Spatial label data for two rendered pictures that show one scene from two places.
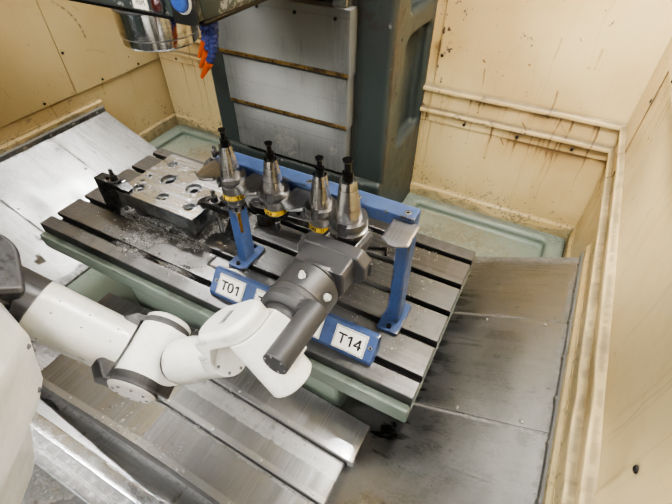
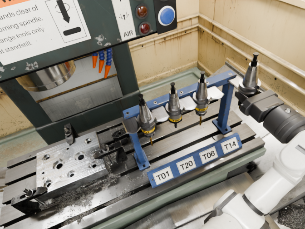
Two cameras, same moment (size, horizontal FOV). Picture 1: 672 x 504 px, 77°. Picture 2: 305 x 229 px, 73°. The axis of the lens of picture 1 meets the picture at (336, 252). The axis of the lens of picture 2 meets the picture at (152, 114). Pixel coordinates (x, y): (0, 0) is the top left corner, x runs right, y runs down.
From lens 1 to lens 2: 0.66 m
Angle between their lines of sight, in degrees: 30
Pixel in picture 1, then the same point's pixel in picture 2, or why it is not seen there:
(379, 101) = (125, 52)
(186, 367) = (280, 195)
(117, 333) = (232, 223)
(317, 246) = (258, 102)
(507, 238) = (180, 80)
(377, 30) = not seen: hidden behind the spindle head
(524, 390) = not seen: hidden behind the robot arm
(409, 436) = (260, 160)
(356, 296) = (200, 131)
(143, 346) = (246, 214)
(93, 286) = not seen: outside the picture
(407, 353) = (242, 131)
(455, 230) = (163, 90)
